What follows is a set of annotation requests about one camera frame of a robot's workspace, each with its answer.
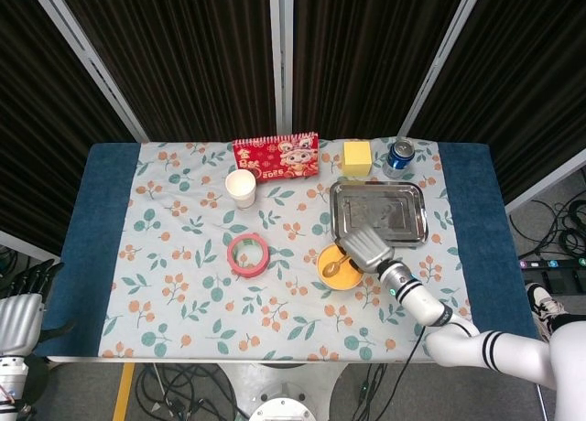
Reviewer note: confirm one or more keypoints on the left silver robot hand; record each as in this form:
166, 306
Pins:
20, 320

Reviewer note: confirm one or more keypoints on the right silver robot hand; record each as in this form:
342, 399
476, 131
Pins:
368, 249

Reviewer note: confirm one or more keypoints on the metal spoon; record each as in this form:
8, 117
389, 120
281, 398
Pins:
330, 269

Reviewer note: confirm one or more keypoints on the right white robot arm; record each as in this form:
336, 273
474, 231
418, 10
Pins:
458, 338

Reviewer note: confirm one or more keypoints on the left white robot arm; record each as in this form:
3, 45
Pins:
11, 377

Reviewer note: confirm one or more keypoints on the stainless steel tray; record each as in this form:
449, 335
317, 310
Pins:
380, 210

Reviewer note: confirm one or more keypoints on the bowl of orange powder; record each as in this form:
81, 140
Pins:
341, 288

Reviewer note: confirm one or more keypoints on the yellow cube block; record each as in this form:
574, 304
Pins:
357, 160

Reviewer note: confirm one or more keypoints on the blue drink can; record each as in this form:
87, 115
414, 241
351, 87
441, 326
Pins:
398, 162

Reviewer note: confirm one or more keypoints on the blue table cover cloth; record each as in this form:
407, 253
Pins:
91, 233

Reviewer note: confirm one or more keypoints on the red 2026 desk calendar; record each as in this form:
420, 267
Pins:
274, 162

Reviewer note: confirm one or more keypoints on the red tape roll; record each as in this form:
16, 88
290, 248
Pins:
230, 256

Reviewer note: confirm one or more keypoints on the white paper cup stack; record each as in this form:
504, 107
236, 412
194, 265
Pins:
240, 185

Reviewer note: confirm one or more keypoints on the floral fruit print tablecloth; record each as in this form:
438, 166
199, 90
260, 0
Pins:
206, 311

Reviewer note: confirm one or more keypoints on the white robot waist column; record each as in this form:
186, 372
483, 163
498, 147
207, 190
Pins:
288, 407

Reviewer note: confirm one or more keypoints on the white and black sneaker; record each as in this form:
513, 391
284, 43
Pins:
542, 302

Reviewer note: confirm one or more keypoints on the dark ribbed partition panel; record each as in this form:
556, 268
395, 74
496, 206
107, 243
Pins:
183, 50
357, 50
526, 73
36, 119

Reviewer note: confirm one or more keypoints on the white aluminium partition post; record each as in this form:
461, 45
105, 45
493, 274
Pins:
280, 50
90, 59
27, 246
545, 183
434, 59

